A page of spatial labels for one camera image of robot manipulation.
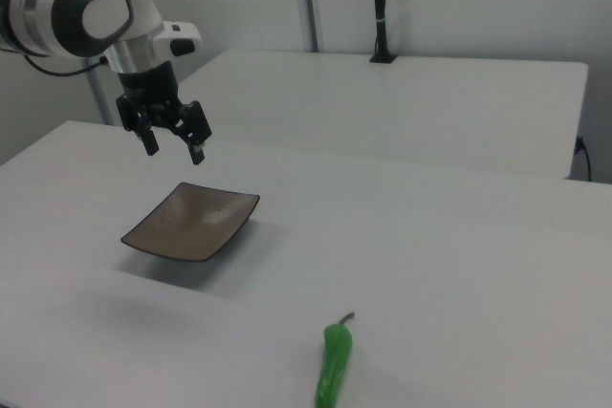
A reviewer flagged black power cord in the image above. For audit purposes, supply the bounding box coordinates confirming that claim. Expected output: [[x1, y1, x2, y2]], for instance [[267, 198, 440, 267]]
[[573, 135, 594, 183]]

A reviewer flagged square brown ceramic plate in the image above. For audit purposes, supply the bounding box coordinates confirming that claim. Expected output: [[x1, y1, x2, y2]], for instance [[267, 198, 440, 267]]
[[120, 182, 261, 264]]

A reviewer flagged white side table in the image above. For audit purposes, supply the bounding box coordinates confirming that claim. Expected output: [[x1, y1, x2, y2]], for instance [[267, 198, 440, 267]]
[[175, 48, 590, 182]]

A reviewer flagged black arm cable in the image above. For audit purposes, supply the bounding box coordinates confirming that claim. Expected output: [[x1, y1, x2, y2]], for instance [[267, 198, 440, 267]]
[[22, 53, 109, 78]]

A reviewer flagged green chili pepper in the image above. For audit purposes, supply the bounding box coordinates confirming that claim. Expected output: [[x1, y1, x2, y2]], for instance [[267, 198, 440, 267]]
[[313, 311, 357, 408]]

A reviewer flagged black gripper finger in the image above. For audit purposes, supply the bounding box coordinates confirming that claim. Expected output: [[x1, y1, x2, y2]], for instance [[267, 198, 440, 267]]
[[135, 111, 160, 158], [172, 99, 213, 166]]

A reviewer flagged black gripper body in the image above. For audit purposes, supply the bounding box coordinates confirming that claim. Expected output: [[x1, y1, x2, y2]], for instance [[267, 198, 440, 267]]
[[115, 60, 198, 138]]

